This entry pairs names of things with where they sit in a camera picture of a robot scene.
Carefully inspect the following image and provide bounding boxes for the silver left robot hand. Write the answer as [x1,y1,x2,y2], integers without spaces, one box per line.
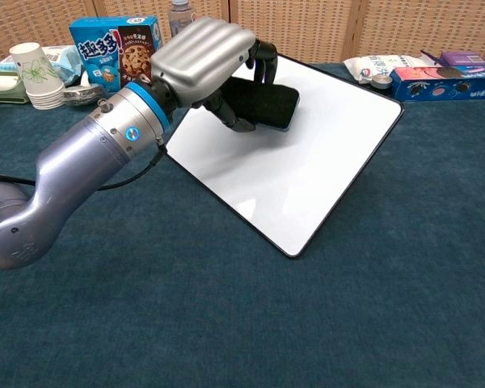
[150,17,280,133]

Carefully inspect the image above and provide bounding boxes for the black felt whiteboard eraser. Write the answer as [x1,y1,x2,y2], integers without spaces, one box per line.
[215,77,301,133]

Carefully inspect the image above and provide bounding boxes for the clear plastic water bottle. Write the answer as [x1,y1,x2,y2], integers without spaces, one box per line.
[167,0,199,40]

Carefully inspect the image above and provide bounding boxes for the blue chocolate cookie box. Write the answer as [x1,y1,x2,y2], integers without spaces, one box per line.
[68,15,164,94]

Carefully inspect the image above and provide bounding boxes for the wicker folding screen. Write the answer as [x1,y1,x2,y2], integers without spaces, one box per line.
[0,0,485,68]

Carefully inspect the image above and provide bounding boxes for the blue wet wipes pack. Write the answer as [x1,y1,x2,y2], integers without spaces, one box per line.
[0,44,84,87]

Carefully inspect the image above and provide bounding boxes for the stack of white paper cups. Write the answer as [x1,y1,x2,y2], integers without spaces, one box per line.
[9,42,66,111]

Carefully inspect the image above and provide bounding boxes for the white plastic bag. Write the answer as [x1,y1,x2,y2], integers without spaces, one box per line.
[343,54,434,85]

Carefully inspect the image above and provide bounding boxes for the green plastic holder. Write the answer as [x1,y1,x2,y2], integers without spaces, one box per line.
[0,70,29,104]

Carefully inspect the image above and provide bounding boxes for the blue oreo cookie box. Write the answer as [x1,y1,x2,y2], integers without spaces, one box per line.
[389,65,485,103]

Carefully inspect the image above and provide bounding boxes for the teal table cloth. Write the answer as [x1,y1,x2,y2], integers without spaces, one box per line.
[0,61,485,388]

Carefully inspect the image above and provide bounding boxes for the purple box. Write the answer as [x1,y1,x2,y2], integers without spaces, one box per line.
[440,50,485,68]

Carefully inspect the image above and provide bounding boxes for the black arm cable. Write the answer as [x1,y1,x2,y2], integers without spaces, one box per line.
[0,139,168,192]

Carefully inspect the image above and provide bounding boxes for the white board with black frame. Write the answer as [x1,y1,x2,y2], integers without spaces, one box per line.
[165,53,405,259]

